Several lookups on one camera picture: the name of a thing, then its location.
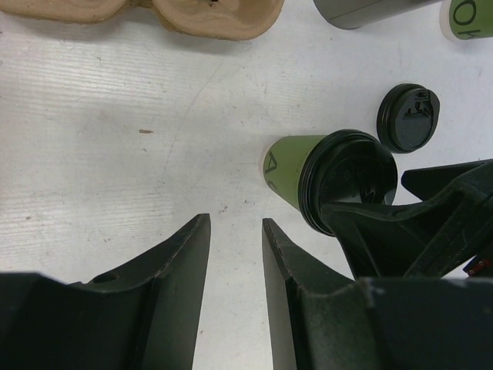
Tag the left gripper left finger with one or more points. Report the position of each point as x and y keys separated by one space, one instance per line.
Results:
x=143 y=314

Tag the brown pulp cup carrier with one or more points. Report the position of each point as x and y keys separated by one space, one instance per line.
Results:
x=229 y=20

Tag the black plastic cup lid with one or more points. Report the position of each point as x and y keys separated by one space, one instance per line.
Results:
x=347 y=166

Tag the green paper coffee cup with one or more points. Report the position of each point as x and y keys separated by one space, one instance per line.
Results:
x=289 y=168

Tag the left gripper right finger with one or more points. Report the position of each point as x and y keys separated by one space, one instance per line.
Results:
x=320 y=319

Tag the grey cylindrical straw holder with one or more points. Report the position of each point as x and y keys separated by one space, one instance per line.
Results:
x=352 y=14

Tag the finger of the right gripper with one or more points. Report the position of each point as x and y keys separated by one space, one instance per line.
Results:
x=451 y=225

